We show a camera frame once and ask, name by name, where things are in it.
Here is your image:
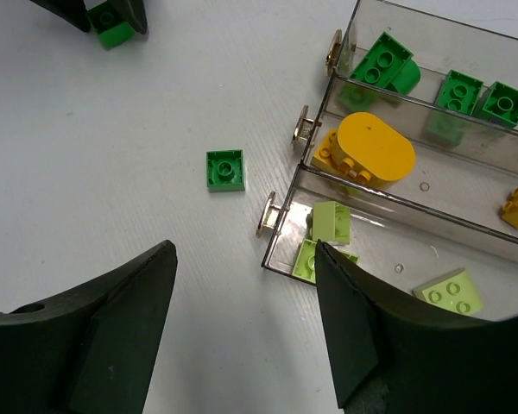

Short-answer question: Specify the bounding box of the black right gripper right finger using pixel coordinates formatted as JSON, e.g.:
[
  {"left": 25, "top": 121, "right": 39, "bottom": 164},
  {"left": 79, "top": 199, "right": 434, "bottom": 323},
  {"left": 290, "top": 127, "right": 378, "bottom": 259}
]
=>
[{"left": 315, "top": 242, "right": 518, "bottom": 413}]

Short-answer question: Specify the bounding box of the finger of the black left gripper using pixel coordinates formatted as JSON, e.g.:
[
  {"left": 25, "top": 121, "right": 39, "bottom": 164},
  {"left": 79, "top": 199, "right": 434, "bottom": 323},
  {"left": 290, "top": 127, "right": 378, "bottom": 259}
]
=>
[
  {"left": 31, "top": 0, "right": 91, "bottom": 33},
  {"left": 113, "top": 0, "right": 148, "bottom": 35}
]

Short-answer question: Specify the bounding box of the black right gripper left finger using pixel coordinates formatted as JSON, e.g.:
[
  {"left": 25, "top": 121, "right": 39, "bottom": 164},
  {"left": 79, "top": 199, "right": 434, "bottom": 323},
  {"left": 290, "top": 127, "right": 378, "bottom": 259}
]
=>
[{"left": 0, "top": 241, "right": 178, "bottom": 413}]

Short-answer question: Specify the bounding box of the green rounded lego brick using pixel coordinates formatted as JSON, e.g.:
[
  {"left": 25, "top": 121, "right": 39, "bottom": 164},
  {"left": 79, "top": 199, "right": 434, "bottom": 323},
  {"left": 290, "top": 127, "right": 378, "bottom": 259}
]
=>
[{"left": 86, "top": 1, "right": 135, "bottom": 50}]

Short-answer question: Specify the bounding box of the lime lego brick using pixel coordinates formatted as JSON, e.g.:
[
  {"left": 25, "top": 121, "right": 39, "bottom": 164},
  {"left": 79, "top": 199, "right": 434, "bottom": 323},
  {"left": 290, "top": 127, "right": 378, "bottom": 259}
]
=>
[
  {"left": 308, "top": 201, "right": 351, "bottom": 245},
  {"left": 412, "top": 268, "right": 483, "bottom": 316},
  {"left": 290, "top": 238, "right": 359, "bottom": 285}
]

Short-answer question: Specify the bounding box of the small green lego brick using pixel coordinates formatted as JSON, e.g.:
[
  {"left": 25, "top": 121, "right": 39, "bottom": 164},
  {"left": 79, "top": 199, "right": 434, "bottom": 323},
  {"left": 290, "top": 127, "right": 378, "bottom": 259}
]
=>
[{"left": 206, "top": 149, "right": 245, "bottom": 192}]

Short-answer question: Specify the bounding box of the orange lego brick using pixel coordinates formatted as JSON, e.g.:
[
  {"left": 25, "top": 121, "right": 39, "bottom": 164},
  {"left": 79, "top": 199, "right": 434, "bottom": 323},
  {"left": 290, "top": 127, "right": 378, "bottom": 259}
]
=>
[{"left": 328, "top": 112, "right": 416, "bottom": 186}]

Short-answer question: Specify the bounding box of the long yellow lego brick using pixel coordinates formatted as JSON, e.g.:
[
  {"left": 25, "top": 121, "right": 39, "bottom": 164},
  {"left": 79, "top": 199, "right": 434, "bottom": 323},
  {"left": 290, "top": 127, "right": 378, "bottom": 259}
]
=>
[{"left": 311, "top": 129, "right": 350, "bottom": 178}]

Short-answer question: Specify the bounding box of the clear three-compartment container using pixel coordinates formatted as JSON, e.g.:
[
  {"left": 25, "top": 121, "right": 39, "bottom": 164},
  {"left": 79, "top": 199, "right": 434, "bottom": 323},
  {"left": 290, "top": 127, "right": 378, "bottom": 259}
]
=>
[{"left": 262, "top": 1, "right": 518, "bottom": 320}]

